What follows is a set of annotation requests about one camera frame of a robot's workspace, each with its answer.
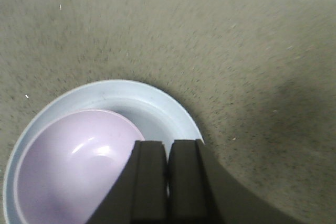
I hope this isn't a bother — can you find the black right gripper right finger tip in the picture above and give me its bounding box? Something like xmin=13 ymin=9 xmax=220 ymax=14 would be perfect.
xmin=168 ymin=140 xmax=300 ymax=223

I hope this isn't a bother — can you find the purple plastic bowl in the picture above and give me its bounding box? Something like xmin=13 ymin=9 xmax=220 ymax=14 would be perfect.
xmin=14 ymin=109 xmax=144 ymax=223

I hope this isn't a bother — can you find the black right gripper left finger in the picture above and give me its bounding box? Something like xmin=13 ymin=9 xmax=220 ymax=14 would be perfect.
xmin=88 ymin=141 xmax=167 ymax=223

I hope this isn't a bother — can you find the light blue plate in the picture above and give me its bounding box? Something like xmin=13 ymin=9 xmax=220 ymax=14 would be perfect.
xmin=2 ymin=80 xmax=203 ymax=223

